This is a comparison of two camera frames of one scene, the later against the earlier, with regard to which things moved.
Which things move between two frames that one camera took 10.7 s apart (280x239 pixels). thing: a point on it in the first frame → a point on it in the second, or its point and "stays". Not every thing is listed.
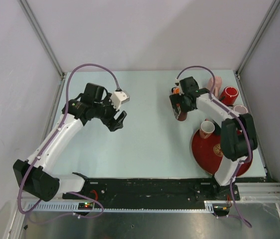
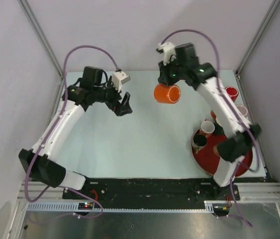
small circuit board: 85,205 stays
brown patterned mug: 179,115 → 199,141
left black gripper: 115,123 → 119,110
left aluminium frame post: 30,15 stays
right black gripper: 176,98 → 163,78
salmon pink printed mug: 207,128 stays
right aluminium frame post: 269,16 stays
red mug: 229,95 stays
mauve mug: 240,109 stays
